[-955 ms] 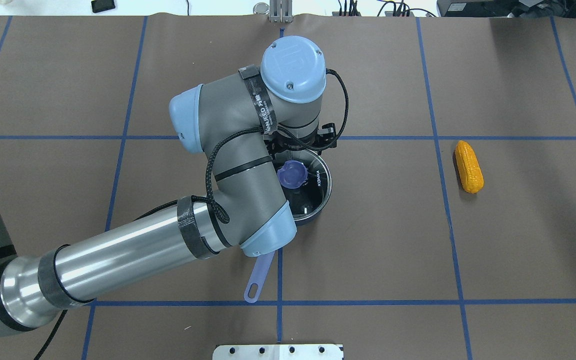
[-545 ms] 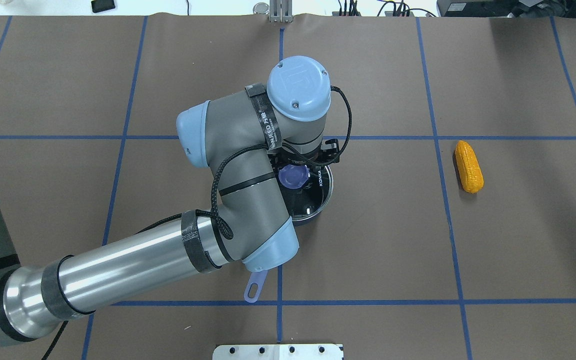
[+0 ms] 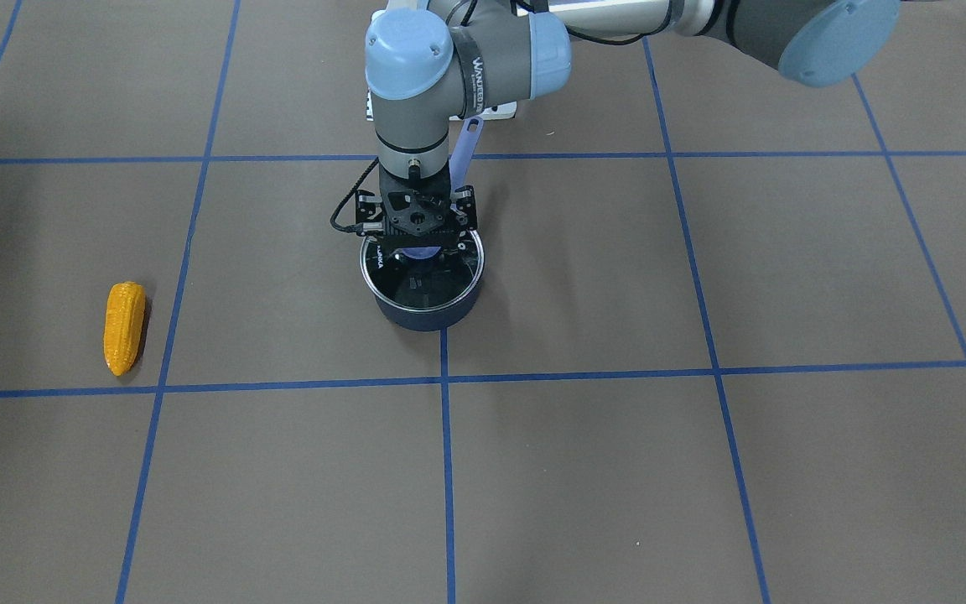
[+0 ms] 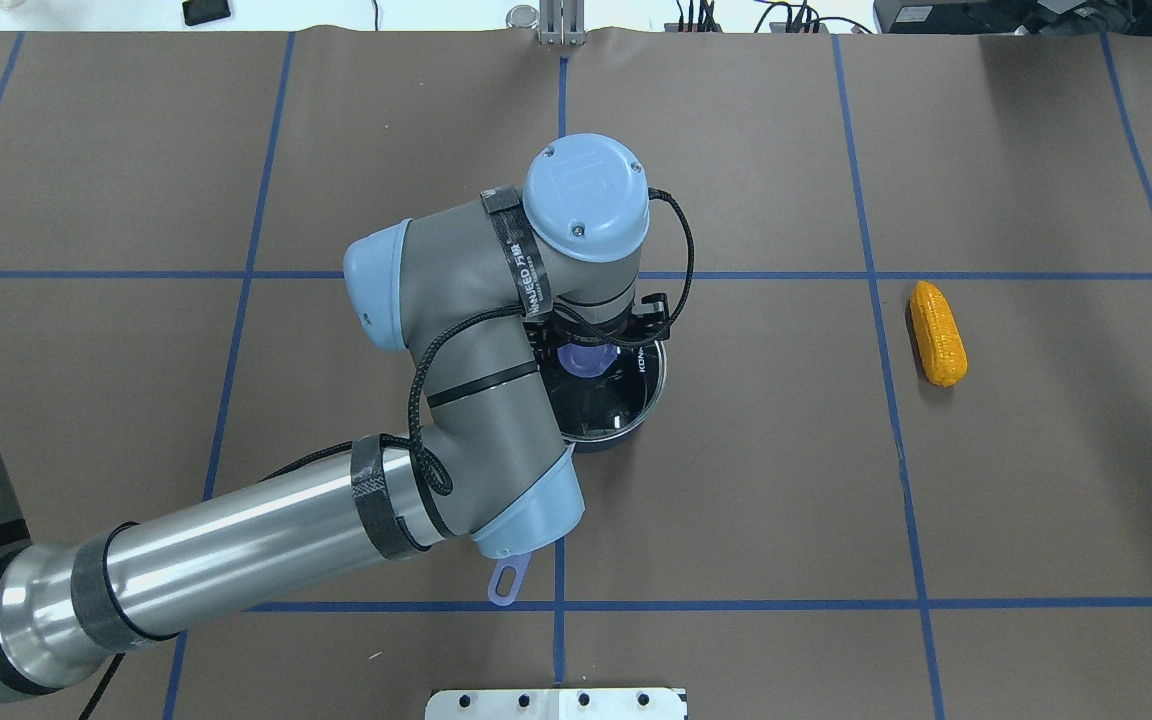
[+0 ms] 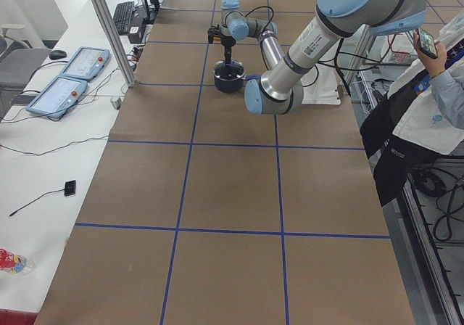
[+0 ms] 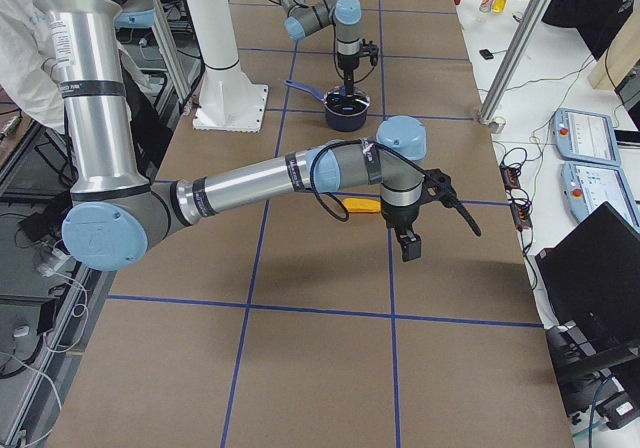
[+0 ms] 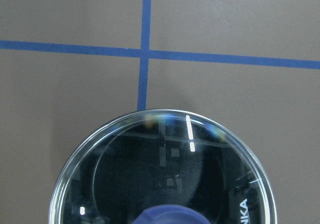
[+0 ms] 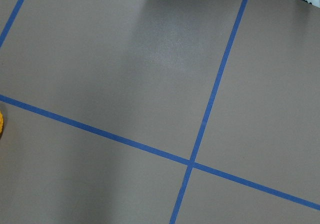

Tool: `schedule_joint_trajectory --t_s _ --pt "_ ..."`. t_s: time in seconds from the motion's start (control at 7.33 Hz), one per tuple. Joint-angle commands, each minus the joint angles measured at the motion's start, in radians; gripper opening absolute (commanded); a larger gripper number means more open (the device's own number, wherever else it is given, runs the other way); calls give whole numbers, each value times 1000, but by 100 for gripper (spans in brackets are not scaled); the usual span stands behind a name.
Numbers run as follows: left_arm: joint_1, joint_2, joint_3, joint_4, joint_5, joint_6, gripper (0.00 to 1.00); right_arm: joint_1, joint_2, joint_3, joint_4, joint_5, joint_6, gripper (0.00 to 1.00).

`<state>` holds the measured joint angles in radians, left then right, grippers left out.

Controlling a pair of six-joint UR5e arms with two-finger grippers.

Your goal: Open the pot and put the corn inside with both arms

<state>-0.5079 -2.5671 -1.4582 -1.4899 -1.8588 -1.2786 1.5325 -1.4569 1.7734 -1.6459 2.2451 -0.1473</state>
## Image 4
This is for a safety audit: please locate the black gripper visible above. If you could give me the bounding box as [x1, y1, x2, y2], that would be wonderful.
[524, 293, 672, 350]

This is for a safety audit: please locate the glass lid purple knob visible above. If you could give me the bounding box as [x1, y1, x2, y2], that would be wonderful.
[535, 342, 667, 452]

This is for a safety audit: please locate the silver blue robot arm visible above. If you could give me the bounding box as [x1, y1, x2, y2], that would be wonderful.
[0, 132, 685, 703]

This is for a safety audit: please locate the yellow corn cob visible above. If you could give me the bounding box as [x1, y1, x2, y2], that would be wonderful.
[909, 281, 970, 388]

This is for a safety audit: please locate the black phone on table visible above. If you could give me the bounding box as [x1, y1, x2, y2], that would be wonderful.
[180, 0, 232, 28]

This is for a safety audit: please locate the black monitor base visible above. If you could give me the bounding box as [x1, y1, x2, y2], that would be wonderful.
[872, 1, 1152, 37]

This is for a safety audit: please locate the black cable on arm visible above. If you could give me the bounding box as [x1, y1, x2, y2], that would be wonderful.
[408, 187, 695, 497]

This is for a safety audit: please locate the dark blue saucepan purple handle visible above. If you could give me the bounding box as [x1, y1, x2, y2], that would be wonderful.
[435, 331, 664, 607]

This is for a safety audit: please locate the grey metal bracket post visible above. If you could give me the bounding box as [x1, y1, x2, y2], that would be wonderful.
[506, 0, 588, 47]

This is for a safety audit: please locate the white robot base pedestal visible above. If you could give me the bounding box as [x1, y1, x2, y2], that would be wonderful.
[424, 687, 690, 719]

